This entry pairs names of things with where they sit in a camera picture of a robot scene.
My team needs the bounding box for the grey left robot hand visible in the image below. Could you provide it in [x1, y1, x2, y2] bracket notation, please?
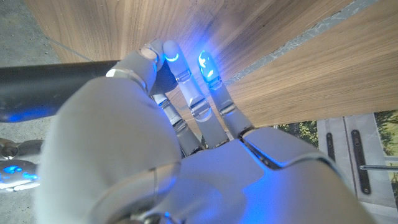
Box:
[34, 38, 377, 224]

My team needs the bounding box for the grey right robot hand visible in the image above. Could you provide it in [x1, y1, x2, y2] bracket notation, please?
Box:
[0, 138, 44, 192]

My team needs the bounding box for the printed window backdrop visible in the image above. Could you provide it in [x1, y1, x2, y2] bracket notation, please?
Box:
[273, 110, 398, 218]

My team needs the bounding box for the black TV remote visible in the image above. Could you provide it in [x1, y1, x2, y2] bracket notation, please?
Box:
[0, 60, 121, 123]

